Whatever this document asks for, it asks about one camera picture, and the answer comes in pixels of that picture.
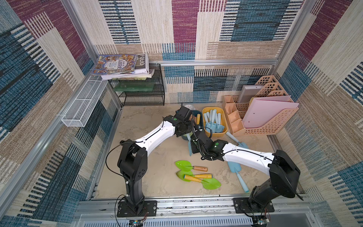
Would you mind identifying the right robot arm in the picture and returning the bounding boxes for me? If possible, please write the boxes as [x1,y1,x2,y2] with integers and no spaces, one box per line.
[191,121,303,212]

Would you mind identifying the dark teal storage box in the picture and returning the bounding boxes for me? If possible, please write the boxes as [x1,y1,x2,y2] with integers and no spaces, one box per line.
[181,110,203,141]

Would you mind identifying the white book stack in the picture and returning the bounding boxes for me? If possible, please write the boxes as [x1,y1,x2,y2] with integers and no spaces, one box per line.
[95,54,155,80]

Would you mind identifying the white wire mesh basket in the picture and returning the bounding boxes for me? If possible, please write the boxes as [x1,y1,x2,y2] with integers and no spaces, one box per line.
[61,79,108,127]

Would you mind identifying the pink file folder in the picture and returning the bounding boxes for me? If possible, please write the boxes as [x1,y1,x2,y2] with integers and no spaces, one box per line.
[242,96,299,128]

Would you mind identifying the yellow storage box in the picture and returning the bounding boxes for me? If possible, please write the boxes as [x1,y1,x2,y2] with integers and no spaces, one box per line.
[202,107,228,137]

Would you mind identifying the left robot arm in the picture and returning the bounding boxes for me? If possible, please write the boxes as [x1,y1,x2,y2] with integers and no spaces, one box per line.
[117,106,192,216]

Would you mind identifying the small white alarm clock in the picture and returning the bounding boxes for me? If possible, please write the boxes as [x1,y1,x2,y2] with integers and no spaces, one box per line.
[183,104,196,110]

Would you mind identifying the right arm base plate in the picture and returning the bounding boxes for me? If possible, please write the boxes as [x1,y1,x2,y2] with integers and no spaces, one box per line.
[232,197,275,214]

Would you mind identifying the grey folder in organizer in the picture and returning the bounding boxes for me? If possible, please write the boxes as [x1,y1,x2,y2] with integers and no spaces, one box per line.
[237,85,264,103]

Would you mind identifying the black wire shelf rack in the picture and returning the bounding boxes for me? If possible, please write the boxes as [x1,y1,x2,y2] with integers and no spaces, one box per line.
[109,64,165,107]

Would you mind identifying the green mat on shelf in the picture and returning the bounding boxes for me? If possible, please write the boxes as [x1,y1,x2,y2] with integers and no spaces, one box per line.
[113,82,155,92]

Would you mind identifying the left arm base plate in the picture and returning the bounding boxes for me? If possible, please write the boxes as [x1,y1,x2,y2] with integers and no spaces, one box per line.
[116,200,157,218]

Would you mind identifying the pink plastic file organizer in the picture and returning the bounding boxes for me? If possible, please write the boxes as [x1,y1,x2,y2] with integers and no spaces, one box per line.
[222,75,299,136]

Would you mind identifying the colourful picture book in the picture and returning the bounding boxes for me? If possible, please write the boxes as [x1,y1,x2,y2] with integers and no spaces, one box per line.
[91,54,138,75]

